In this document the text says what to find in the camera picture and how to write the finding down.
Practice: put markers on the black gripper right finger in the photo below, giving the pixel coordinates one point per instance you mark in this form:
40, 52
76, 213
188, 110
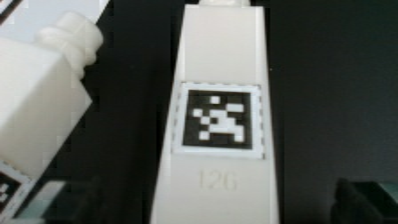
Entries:
367, 202

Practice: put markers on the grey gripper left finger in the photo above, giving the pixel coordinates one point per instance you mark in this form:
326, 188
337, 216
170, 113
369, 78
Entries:
67, 204

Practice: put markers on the white leg with tag 126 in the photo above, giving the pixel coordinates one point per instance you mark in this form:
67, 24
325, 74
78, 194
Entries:
216, 184

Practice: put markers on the white leg centre right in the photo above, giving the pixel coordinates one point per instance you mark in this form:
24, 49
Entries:
44, 101

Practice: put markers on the white marker base plate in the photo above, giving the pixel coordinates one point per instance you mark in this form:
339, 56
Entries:
30, 14

